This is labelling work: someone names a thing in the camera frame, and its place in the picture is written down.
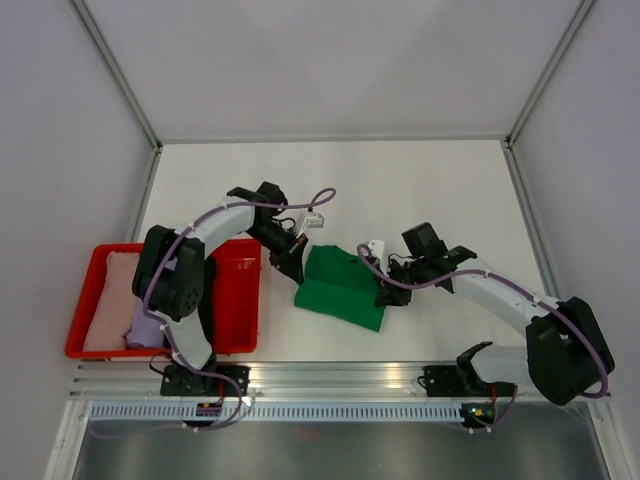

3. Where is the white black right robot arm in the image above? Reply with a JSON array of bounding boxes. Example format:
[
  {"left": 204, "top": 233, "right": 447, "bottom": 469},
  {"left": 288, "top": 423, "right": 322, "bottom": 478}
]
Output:
[{"left": 358, "top": 222, "right": 615, "bottom": 406}]

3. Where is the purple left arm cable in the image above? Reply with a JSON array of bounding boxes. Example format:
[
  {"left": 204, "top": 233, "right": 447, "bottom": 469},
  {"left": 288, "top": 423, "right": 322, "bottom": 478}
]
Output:
[{"left": 89, "top": 187, "right": 337, "bottom": 441}]

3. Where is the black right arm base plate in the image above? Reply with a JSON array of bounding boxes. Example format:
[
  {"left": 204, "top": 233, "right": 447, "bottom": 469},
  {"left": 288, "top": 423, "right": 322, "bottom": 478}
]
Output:
[{"left": 418, "top": 364, "right": 515, "bottom": 399}]

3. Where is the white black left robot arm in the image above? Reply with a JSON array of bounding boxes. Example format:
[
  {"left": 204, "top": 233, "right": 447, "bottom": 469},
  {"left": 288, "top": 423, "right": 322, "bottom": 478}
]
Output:
[{"left": 132, "top": 182, "right": 308, "bottom": 396}]

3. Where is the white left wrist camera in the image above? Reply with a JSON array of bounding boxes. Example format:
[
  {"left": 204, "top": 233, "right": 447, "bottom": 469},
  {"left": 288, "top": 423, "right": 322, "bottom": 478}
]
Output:
[{"left": 296, "top": 210, "right": 324, "bottom": 236}]

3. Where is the green t shirt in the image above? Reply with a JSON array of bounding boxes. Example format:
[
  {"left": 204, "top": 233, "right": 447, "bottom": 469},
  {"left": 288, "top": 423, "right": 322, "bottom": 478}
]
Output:
[{"left": 294, "top": 245, "right": 385, "bottom": 332}]

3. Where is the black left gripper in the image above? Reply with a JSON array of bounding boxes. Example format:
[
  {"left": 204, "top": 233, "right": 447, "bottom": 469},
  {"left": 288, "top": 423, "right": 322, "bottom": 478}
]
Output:
[{"left": 244, "top": 221, "right": 308, "bottom": 286}]

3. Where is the white slotted cable duct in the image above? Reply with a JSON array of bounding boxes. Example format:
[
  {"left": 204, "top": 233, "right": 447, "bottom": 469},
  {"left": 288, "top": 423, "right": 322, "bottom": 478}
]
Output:
[{"left": 90, "top": 401, "right": 462, "bottom": 423}]

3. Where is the pink rolled t shirt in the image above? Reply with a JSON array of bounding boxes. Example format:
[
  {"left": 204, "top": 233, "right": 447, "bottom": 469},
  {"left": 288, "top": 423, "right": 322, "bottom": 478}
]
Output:
[{"left": 83, "top": 252, "right": 139, "bottom": 352}]

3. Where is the lavender rolled t shirt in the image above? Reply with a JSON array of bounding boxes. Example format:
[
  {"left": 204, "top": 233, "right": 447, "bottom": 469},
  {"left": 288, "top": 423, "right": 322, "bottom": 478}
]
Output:
[{"left": 125, "top": 299, "right": 165, "bottom": 349}]

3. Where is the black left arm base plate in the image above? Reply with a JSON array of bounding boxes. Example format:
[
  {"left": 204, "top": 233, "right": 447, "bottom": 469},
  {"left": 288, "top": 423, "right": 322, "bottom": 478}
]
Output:
[{"left": 160, "top": 364, "right": 249, "bottom": 397}]

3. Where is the aluminium frame post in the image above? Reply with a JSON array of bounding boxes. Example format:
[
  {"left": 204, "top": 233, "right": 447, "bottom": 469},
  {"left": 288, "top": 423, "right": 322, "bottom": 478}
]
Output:
[
  {"left": 505, "top": 0, "right": 599, "bottom": 144},
  {"left": 67, "top": 0, "right": 162, "bottom": 151}
]

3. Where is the red plastic bin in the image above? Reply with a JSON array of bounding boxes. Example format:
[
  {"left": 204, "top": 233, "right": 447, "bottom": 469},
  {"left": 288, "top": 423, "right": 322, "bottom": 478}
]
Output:
[{"left": 65, "top": 239, "right": 261, "bottom": 360}]

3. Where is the aluminium mounting rail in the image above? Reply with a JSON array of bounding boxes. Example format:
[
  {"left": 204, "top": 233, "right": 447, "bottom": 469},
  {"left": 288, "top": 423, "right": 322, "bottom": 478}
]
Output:
[{"left": 66, "top": 361, "right": 433, "bottom": 402}]

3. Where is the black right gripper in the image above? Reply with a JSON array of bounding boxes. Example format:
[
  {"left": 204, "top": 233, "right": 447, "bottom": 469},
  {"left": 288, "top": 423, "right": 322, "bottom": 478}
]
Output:
[{"left": 374, "top": 257, "right": 428, "bottom": 308}]

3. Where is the aluminium frame post right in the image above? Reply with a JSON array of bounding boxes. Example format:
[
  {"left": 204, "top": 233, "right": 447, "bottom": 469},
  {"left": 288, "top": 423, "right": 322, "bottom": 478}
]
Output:
[{"left": 505, "top": 0, "right": 599, "bottom": 144}]

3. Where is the aluminium frame post left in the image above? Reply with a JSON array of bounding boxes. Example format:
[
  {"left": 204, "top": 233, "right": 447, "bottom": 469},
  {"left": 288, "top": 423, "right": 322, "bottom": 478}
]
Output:
[{"left": 67, "top": 0, "right": 162, "bottom": 151}]

